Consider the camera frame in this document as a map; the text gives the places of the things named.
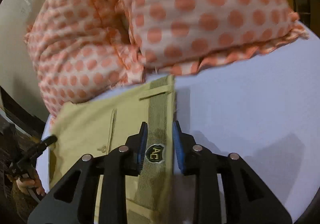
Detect khaki pants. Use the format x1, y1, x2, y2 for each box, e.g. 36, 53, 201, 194
49, 76, 175, 223

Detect person's left hand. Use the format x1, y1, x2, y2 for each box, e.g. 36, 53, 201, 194
16, 169, 46, 196

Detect orange polka dot pillow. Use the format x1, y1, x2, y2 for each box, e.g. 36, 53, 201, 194
110, 0, 308, 75
24, 0, 144, 117

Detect white bed sheet mattress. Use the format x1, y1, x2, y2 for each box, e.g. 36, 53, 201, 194
35, 21, 320, 223

